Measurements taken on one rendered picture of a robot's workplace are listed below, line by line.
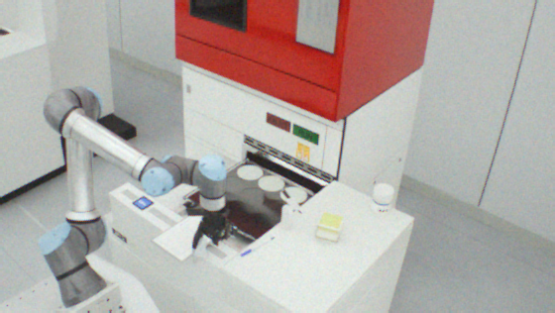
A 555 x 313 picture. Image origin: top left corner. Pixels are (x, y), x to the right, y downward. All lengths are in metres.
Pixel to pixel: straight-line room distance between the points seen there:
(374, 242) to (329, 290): 0.28
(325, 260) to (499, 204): 2.04
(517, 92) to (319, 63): 1.66
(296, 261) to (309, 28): 0.76
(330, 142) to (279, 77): 0.30
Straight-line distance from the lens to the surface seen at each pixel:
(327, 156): 2.04
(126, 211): 1.96
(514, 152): 3.39
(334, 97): 1.86
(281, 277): 1.65
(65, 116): 1.56
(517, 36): 3.16
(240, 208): 2.00
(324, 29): 1.80
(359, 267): 1.72
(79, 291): 1.67
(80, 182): 1.74
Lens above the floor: 2.14
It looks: 33 degrees down
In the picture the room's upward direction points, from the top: 4 degrees clockwise
